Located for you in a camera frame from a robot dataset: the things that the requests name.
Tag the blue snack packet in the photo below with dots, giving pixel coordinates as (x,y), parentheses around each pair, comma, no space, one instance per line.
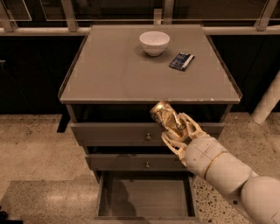
(181,61)

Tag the white pillar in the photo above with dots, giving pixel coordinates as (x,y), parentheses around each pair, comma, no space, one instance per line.
(269,100)

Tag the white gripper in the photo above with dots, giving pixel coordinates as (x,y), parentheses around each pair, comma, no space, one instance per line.
(203,154)

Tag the brass top drawer knob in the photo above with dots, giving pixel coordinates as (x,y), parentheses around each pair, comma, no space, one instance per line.
(148,137)

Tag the white metal railing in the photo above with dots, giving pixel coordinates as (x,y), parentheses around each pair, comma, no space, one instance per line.
(75,17)

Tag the grey drawer cabinet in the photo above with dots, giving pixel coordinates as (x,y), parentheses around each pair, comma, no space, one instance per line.
(114,80)

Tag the grey top drawer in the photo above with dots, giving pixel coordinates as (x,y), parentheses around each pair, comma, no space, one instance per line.
(116,133)

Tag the orange soda can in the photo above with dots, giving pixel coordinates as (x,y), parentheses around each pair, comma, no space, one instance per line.
(169,121)

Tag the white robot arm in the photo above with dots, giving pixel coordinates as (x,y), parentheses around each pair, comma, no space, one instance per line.
(256,197)

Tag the white ceramic bowl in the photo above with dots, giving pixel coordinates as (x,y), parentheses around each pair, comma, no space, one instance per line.
(154,42)

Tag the grey middle drawer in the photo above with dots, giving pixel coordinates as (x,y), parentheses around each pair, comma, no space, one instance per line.
(134,162)

